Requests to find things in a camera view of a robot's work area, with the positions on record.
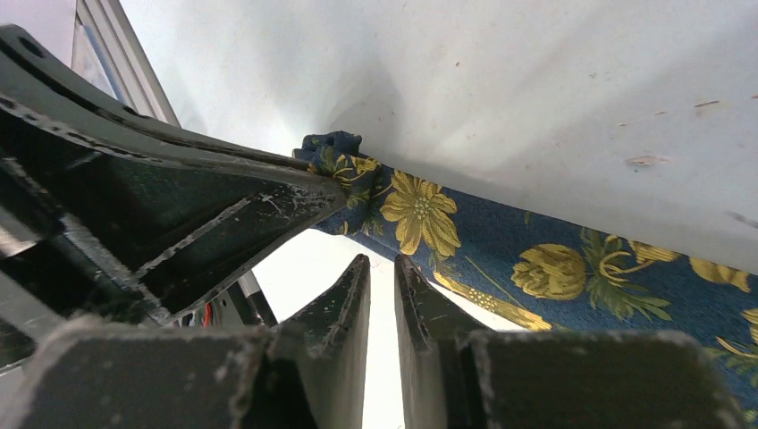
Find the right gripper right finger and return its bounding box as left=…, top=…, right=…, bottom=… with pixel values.
left=395, top=256, right=744, bottom=428

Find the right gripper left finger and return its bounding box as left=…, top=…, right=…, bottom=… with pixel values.
left=1, top=255, right=370, bottom=428

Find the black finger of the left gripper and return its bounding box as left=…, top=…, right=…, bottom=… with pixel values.
left=1, top=24, right=347, bottom=367

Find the navy gold floral tie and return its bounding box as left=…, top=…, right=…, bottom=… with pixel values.
left=293, top=131, right=757, bottom=427

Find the aluminium frame rail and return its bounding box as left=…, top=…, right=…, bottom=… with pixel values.
left=71, top=0, right=180, bottom=126

